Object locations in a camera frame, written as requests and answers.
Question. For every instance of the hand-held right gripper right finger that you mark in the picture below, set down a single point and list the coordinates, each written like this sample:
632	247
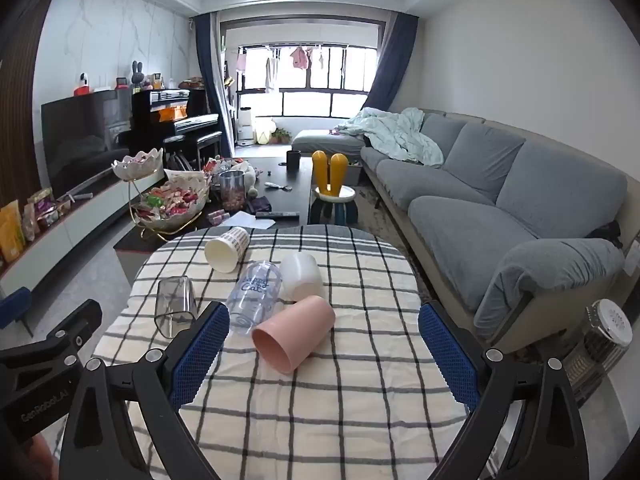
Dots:
447	355

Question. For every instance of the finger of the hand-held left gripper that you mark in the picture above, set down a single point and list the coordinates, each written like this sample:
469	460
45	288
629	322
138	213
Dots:
75	321

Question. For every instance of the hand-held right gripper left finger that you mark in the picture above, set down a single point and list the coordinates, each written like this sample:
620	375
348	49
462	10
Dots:
200	355

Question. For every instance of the pink plastic cup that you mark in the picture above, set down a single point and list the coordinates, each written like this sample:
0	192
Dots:
295	332

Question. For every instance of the smoky grey transparent cup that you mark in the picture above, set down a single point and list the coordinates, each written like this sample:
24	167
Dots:
175	305

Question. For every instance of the clear printed plastic cup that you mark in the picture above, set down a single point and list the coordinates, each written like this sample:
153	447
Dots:
252	300

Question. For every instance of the white printed paper cup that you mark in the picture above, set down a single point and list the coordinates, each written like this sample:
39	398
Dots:
227	250

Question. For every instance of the white plastic cup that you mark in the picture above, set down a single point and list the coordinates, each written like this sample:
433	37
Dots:
302	277

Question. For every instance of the person's left hand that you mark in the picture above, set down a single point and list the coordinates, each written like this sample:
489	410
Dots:
44	457

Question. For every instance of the blue chair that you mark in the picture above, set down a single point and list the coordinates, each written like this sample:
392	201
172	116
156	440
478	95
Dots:
17	307

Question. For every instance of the white television cabinet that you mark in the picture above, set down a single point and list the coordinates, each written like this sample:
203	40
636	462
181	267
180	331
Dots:
65	240

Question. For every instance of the black white checked tablecloth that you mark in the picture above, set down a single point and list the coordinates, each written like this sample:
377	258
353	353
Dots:
350	400

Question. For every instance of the yellow snack bag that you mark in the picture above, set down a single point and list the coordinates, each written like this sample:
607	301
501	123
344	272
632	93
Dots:
11	232

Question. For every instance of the purple snack bag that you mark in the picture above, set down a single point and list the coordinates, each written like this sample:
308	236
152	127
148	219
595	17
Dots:
42	207

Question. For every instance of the white paper sheet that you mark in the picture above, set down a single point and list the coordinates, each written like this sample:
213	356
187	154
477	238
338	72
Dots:
245	220

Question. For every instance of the grey corner sofa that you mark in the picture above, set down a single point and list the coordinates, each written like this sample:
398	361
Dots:
450	210

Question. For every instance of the tiered shell snack bowl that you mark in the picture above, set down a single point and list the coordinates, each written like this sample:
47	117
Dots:
172	202

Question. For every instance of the round electric heater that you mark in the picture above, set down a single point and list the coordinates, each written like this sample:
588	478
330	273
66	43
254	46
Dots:
602	340

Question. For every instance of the black remote control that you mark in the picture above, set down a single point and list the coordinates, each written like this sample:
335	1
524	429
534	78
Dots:
277	215

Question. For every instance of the purple packet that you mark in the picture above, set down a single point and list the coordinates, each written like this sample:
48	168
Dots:
260	205

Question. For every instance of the clear snack jar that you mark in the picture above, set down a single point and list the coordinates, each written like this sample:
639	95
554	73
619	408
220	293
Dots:
231	192

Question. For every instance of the dark coffee table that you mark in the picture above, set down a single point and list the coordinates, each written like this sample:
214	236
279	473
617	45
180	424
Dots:
285	195

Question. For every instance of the flat screen television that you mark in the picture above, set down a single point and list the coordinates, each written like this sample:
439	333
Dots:
82	135

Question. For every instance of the plush toy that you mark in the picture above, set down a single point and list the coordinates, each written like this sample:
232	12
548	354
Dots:
250	175

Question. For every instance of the black bag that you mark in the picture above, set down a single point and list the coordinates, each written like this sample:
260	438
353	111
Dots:
610	234

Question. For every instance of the yellow rabbit ear stool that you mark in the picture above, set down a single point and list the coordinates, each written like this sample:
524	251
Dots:
332	180

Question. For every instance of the black piano bench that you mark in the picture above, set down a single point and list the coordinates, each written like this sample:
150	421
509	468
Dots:
197	142

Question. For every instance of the black mug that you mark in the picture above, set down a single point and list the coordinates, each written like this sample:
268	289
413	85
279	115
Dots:
293	159

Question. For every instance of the light green blanket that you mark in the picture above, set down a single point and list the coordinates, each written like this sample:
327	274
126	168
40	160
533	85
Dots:
395	132

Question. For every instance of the black upright piano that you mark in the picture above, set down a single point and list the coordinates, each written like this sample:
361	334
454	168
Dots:
170	110

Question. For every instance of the white air purifier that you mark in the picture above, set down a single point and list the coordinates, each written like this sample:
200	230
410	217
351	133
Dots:
245	127

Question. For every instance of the potted plant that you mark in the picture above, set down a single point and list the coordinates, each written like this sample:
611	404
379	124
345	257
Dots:
281	135

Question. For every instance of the white red toy robot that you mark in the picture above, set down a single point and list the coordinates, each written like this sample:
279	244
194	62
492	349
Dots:
84	84

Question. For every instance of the grey rabbit figurine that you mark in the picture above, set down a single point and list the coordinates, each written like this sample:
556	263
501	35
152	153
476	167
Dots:
137	77

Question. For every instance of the blue curtain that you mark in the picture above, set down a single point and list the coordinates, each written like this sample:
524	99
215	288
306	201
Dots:
392	65
210	85

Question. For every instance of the white hanging garment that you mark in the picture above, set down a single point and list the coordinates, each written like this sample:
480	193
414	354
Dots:
271	75

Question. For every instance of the pink hanging garment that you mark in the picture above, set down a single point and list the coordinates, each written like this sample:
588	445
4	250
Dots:
300	57

